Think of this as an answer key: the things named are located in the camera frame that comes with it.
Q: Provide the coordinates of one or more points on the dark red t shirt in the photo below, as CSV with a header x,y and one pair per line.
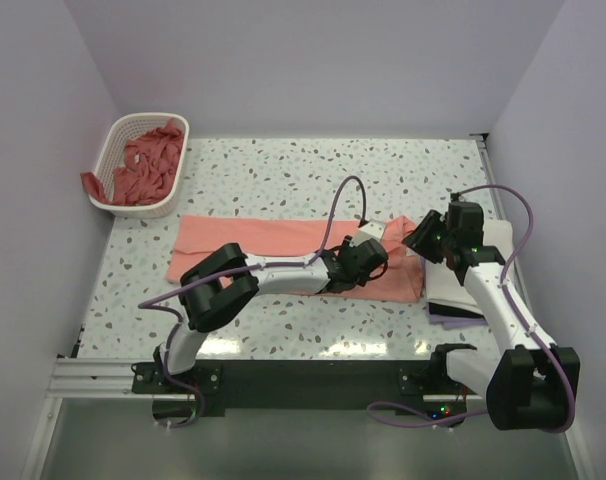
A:
x,y
143,167

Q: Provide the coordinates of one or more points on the salmon pink t shirt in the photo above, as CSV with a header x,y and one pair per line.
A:
x,y
198,237

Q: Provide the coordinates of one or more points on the white folded t shirt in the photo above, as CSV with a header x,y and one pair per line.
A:
x,y
441,284

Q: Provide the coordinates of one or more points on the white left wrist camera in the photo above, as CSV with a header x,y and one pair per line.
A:
x,y
371,230

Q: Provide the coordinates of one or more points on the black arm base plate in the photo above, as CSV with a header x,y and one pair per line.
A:
x,y
214,387

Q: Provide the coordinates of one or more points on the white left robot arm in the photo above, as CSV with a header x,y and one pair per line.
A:
x,y
216,290

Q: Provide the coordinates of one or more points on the white perforated plastic basket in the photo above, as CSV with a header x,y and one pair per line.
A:
x,y
108,160

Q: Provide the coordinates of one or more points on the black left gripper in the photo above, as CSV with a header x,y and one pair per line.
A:
x,y
345,245

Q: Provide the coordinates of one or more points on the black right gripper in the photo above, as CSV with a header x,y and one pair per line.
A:
x,y
417,240

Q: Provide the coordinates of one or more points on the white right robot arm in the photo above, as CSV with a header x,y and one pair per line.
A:
x,y
535,382

